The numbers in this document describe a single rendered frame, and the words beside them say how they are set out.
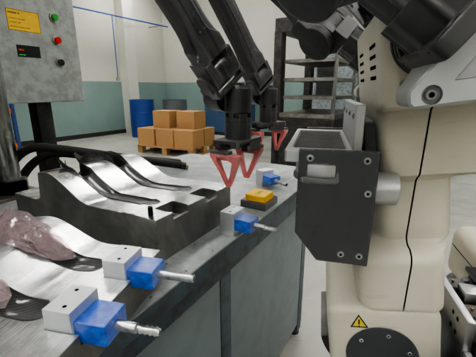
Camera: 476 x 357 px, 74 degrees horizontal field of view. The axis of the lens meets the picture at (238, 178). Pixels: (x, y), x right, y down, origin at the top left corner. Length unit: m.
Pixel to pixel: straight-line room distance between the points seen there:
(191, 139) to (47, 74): 4.08
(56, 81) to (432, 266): 1.36
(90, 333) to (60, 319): 0.04
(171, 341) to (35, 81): 1.07
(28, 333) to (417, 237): 0.52
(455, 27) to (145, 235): 0.54
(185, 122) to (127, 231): 5.08
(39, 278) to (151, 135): 5.39
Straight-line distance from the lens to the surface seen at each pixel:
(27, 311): 0.51
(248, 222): 0.70
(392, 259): 0.51
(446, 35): 0.29
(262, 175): 1.07
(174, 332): 0.72
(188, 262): 0.63
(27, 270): 0.56
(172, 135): 5.59
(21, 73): 1.42
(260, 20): 8.15
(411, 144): 0.49
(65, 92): 1.50
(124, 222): 0.67
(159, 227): 0.61
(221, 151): 0.65
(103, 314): 0.43
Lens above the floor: 1.12
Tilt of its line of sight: 16 degrees down
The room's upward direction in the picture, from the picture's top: straight up
